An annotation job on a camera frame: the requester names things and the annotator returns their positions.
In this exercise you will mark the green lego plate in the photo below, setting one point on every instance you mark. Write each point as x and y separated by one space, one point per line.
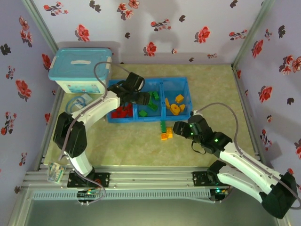
152 105

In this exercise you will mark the red curved lego brick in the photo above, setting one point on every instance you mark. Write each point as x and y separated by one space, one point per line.
127 113

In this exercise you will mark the yellow lego brick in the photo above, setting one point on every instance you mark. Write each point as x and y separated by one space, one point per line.
169 131
183 107
179 98
167 103

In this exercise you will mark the orange lego brick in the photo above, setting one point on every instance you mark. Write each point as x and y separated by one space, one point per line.
164 136
175 109

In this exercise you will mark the red tall lego brick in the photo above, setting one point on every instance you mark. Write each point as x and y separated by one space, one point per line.
115 114

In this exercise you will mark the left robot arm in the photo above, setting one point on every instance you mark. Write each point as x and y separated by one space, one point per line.
94 110

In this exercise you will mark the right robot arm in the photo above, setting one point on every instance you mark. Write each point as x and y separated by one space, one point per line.
244 169

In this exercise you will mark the blue three-compartment bin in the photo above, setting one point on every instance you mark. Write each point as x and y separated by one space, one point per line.
174 118

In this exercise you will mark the green long lego brick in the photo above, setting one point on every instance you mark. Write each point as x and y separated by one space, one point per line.
162 126

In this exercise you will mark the small white box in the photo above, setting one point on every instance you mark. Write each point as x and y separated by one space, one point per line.
85 98

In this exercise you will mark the right circuit board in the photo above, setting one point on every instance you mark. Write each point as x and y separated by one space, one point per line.
219 193

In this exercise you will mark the circuit board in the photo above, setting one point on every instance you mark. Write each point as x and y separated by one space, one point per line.
87 195
219 193

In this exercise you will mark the storage box with blue lid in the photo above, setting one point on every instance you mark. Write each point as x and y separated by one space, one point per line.
80 70

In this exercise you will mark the left circuit board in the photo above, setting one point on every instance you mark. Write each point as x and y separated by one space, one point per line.
87 195

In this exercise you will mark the clear plastic packet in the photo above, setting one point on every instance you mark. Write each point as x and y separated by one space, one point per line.
56 173

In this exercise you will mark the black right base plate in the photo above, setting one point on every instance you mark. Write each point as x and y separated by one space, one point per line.
200 179

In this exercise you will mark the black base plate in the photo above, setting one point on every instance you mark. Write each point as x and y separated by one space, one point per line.
200 179
103 180

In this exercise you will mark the right aluminium side rail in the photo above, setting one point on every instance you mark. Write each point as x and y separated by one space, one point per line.
242 94

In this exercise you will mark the aluminium side rail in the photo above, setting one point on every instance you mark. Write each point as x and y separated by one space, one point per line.
242 94
50 131

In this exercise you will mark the aluminium frame rail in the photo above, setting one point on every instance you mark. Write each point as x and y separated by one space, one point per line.
150 176

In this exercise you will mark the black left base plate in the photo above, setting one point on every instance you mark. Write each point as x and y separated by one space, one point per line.
103 180

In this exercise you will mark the left aluminium side rail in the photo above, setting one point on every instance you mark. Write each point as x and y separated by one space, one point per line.
50 131

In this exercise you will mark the right aluminium frame post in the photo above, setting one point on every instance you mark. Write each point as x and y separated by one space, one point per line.
254 30

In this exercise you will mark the aluminium frame post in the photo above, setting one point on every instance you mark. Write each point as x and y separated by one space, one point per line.
254 30
40 26

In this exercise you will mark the left aluminium frame post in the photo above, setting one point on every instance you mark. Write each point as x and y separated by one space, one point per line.
40 26

